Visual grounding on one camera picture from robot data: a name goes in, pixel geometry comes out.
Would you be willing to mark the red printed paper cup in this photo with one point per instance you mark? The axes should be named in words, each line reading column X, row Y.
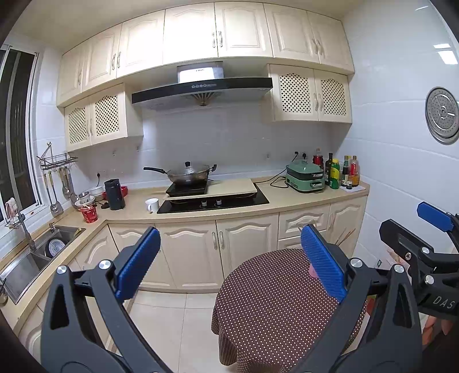
column 89, row 215

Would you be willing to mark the green electric cooker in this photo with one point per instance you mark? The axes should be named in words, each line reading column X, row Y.
column 304, row 172

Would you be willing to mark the white mug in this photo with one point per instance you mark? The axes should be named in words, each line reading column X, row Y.
column 152, row 206

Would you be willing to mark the white paper sheet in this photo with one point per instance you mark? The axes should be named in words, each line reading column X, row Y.
column 358, row 188

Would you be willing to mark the cream upper wall cabinets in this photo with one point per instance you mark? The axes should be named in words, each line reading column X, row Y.
column 193, row 32

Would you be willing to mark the black electric kettle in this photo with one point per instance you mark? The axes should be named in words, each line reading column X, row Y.
column 114, row 195

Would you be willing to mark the glass wok lid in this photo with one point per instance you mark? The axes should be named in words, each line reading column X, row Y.
column 188, row 170

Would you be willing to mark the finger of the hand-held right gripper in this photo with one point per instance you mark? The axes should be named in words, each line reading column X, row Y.
column 434, row 215
column 398, row 236

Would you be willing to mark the dark sauce bottle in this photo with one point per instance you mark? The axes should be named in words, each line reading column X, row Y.
column 345, row 172

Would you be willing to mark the spread of wooden chopsticks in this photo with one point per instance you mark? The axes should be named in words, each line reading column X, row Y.
column 346, row 236

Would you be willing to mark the white bowl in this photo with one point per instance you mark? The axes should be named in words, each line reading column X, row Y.
column 96, row 191

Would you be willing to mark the brown polka-dot round table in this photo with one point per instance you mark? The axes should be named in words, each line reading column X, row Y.
column 269, row 305

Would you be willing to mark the steel pot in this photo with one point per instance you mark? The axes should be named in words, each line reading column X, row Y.
column 55, row 248

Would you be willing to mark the orange red bottle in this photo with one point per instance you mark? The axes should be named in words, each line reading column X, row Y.
column 354, row 172

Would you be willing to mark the red container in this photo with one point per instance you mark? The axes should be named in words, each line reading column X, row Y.
column 124, row 191

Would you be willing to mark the pink plastic bag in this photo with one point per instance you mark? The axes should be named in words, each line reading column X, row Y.
column 394, row 256

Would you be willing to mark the round metal steamer plate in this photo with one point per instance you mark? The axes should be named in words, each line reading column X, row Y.
column 443, row 114

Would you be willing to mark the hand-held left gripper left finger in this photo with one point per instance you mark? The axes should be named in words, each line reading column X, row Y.
column 140, row 263

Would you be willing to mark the person's right hand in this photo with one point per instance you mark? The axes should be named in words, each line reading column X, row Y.
column 435, row 330

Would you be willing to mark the window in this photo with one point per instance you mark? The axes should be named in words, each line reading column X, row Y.
column 18, row 143

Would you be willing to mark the beige board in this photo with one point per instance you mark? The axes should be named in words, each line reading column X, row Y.
column 233, row 187

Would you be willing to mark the stacked bowls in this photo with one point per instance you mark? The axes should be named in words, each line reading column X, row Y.
column 84, row 201

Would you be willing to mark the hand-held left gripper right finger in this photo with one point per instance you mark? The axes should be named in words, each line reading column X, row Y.
column 322, row 265

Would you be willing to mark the steel faucet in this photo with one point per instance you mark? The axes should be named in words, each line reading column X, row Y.
column 28, row 236

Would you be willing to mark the yellow green bottle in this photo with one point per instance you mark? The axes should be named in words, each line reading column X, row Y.
column 335, row 175

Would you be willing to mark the black glass cooktop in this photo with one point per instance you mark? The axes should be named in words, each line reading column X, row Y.
column 233, row 203

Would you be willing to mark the black induction cooker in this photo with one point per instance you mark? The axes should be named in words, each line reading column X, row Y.
column 186, row 189

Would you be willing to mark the red can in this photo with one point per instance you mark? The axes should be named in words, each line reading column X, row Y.
column 318, row 160

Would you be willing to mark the pink cup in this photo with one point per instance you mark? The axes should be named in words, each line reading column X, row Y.
column 313, row 271

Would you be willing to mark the metal ladle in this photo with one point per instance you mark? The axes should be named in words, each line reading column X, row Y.
column 73, row 197

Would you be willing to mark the cream lattice door cabinet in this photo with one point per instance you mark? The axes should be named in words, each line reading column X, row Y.
column 297, row 93
column 105, row 116

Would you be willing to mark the black range hood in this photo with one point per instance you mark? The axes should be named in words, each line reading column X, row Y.
column 200, row 88

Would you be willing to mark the steel sink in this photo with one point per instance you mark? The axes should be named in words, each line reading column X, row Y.
column 21, row 272

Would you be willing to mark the dark glass bottle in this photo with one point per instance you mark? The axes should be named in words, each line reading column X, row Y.
column 329, row 168

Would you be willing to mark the steel wok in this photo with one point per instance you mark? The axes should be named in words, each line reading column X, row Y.
column 190, row 179

